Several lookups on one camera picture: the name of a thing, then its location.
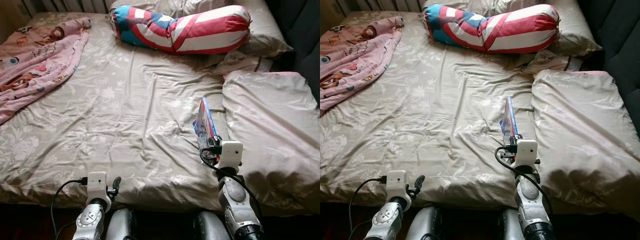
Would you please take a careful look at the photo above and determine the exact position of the colourful comic book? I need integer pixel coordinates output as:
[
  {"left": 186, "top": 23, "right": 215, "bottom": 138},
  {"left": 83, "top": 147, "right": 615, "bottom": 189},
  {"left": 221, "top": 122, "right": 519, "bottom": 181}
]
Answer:
[
  {"left": 192, "top": 96, "right": 219, "bottom": 151},
  {"left": 499, "top": 96, "right": 519, "bottom": 147}
]

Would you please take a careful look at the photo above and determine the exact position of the pink cartoon print blanket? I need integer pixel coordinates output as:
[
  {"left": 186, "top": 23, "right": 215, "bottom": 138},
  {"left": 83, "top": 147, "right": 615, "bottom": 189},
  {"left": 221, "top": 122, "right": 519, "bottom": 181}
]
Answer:
[
  {"left": 0, "top": 17, "right": 92, "bottom": 126},
  {"left": 320, "top": 16, "right": 405, "bottom": 117}
]

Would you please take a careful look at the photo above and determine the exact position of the silver left robot leg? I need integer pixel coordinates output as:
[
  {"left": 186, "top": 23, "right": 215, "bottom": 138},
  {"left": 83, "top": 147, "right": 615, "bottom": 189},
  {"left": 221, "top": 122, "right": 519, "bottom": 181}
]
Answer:
[
  {"left": 404, "top": 207, "right": 443, "bottom": 240},
  {"left": 105, "top": 208, "right": 137, "bottom": 240}
]

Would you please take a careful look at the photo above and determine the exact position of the silver robot leg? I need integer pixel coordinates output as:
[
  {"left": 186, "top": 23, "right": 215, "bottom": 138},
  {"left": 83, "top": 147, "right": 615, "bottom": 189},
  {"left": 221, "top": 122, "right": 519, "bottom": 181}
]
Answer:
[
  {"left": 498, "top": 209, "right": 523, "bottom": 240},
  {"left": 194, "top": 210, "right": 232, "bottom": 240},
  {"left": 105, "top": 208, "right": 137, "bottom": 240},
  {"left": 404, "top": 207, "right": 443, "bottom": 240}
]

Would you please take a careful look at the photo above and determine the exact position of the bed with beige floral sheet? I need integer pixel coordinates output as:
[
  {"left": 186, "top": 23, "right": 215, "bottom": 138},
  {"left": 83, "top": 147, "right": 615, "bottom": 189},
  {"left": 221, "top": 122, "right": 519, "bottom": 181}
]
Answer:
[
  {"left": 320, "top": 10, "right": 640, "bottom": 221},
  {"left": 0, "top": 11, "right": 321, "bottom": 216}
]

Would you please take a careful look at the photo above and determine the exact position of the beige pillow with pink edge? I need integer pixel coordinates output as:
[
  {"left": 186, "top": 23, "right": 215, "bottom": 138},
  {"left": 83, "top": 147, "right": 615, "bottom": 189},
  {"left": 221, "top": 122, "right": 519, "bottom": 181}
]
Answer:
[
  {"left": 531, "top": 69, "right": 640, "bottom": 221},
  {"left": 221, "top": 70, "right": 321, "bottom": 216}
]

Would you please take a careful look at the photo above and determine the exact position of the silver right robot leg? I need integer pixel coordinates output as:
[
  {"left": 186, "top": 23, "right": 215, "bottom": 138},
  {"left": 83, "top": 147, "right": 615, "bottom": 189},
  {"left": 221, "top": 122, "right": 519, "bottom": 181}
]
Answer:
[
  {"left": 498, "top": 209, "right": 523, "bottom": 240},
  {"left": 194, "top": 210, "right": 232, "bottom": 240}
]

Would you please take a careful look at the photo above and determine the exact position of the red white blue bolster pillow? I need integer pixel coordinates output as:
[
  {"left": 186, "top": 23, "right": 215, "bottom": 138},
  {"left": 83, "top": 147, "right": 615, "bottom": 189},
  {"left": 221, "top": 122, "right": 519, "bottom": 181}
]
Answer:
[
  {"left": 424, "top": 4, "right": 561, "bottom": 54},
  {"left": 110, "top": 5, "right": 252, "bottom": 55}
]

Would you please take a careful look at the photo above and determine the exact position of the dark upholstered furniture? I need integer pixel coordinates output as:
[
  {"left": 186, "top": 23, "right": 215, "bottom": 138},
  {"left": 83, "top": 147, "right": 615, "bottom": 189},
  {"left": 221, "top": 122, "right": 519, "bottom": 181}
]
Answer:
[
  {"left": 265, "top": 0, "right": 321, "bottom": 106},
  {"left": 577, "top": 0, "right": 640, "bottom": 136}
]

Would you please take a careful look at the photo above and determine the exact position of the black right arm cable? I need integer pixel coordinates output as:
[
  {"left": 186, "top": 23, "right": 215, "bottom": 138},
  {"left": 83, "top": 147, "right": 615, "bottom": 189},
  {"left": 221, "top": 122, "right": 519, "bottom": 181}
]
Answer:
[
  {"left": 199, "top": 147, "right": 262, "bottom": 217},
  {"left": 495, "top": 146, "right": 553, "bottom": 216}
]

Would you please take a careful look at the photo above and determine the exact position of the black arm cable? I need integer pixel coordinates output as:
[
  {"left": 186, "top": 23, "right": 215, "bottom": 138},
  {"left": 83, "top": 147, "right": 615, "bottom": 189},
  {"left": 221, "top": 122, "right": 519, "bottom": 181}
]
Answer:
[
  {"left": 50, "top": 177, "right": 89, "bottom": 240},
  {"left": 495, "top": 146, "right": 553, "bottom": 216},
  {"left": 348, "top": 176, "right": 388, "bottom": 240},
  {"left": 199, "top": 147, "right": 262, "bottom": 217}
]

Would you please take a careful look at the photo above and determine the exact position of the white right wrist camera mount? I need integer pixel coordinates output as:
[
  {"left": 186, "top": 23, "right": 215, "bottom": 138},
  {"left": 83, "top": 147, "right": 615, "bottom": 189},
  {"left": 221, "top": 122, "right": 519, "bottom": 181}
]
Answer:
[
  {"left": 219, "top": 141, "right": 244, "bottom": 169},
  {"left": 515, "top": 139, "right": 539, "bottom": 168}
]

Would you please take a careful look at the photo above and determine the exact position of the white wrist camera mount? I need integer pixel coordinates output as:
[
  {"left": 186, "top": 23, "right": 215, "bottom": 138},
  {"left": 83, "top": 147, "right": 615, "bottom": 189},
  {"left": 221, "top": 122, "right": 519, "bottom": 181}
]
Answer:
[
  {"left": 86, "top": 171, "right": 108, "bottom": 201},
  {"left": 219, "top": 141, "right": 244, "bottom": 169},
  {"left": 386, "top": 170, "right": 407, "bottom": 198},
  {"left": 515, "top": 139, "right": 539, "bottom": 168}
]

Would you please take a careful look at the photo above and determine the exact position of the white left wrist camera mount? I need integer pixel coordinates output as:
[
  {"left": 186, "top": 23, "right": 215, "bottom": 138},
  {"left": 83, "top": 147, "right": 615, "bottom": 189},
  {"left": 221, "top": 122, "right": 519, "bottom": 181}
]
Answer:
[
  {"left": 386, "top": 170, "right": 407, "bottom": 198},
  {"left": 86, "top": 171, "right": 108, "bottom": 201}
]

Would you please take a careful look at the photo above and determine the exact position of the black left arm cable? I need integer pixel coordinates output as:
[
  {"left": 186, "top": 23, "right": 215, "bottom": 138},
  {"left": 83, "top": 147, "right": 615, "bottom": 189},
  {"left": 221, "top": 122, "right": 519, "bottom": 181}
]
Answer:
[
  {"left": 348, "top": 176, "right": 388, "bottom": 240},
  {"left": 50, "top": 177, "right": 89, "bottom": 240}
]

